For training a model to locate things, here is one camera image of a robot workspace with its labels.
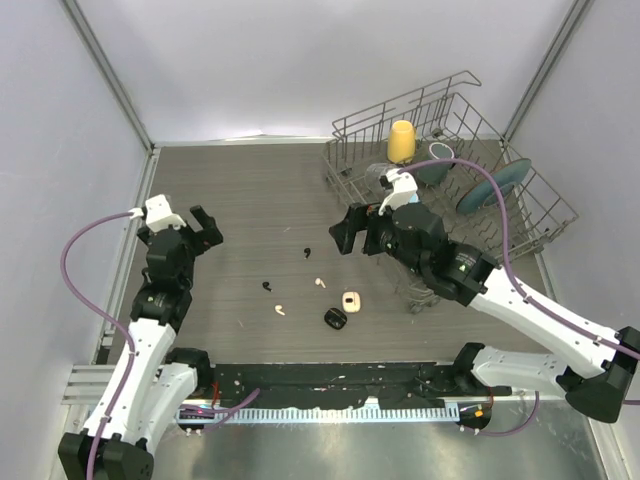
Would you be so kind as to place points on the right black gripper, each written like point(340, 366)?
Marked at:
point(356, 220)

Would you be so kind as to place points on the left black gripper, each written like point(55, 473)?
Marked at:
point(207, 237)

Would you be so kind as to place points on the beige earbud charging case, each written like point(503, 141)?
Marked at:
point(351, 302)

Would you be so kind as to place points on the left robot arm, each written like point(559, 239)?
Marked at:
point(152, 378)

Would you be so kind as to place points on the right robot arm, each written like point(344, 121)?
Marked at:
point(591, 366)

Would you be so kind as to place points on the black earbud charging case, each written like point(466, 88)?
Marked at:
point(335, 318)

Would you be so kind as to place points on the clear glass cup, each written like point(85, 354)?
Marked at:
point(372, 178)

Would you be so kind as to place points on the yellow cup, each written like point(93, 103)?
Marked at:
point(401, 143)

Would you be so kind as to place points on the teal blue plate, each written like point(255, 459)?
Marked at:
point(483, 195)

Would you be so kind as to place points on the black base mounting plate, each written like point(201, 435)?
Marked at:
point(338, 386)

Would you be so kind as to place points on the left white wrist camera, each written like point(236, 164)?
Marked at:
point(158, 214)

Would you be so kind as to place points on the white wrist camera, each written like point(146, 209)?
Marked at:
point(158, 214)
point(403, 190)

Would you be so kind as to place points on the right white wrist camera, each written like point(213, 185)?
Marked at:
point(403, 190)

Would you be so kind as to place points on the grey wire dish rack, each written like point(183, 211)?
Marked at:
point(447, 124)

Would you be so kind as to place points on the white perforated cable strip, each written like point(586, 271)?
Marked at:
point(369, 413)

